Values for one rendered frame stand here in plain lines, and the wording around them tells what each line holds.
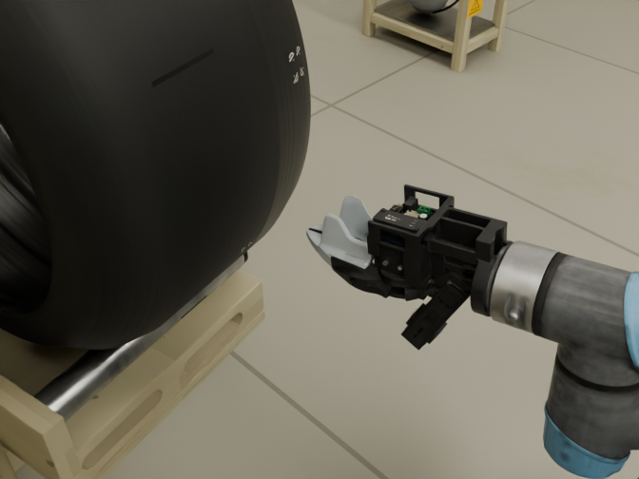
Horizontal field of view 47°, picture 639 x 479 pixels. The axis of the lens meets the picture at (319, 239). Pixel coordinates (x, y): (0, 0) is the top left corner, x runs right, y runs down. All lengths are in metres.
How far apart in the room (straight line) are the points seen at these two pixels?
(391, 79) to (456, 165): 0.72
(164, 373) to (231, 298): 0.14
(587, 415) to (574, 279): 0.12
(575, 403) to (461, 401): 1.35
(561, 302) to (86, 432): 0.55
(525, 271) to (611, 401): 0.13
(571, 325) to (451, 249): 0.12
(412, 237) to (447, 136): 2.37
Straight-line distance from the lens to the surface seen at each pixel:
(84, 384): 0.88
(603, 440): 0.68
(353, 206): 0.73
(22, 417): 0.82
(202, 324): 0.98
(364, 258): 0.71
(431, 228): 0.65
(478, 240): 0.63
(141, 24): 0.59
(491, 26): 3.65
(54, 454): 0.83
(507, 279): 0.63
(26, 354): 1.09
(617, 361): 0.63
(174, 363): 0.94
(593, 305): 0.62
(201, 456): 1.90
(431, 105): 3.20
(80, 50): 0.57
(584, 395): 0.66
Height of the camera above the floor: 1.57
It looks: 40 degrees down
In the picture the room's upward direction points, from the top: straight up
